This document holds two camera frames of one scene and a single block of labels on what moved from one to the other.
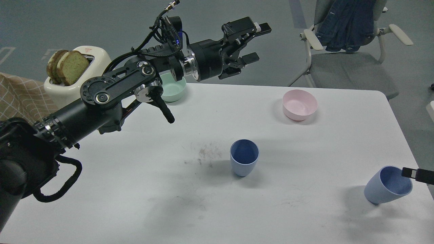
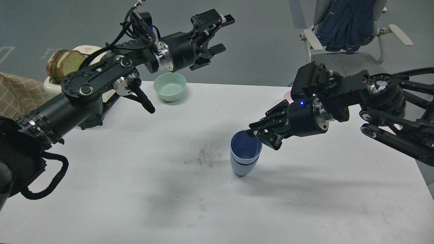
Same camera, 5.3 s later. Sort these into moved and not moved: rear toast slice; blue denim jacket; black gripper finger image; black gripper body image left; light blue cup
Moved: black gripper body image left; black gripper finger image; light blue cup
Not moved: blue denim jacket; rear toast slice
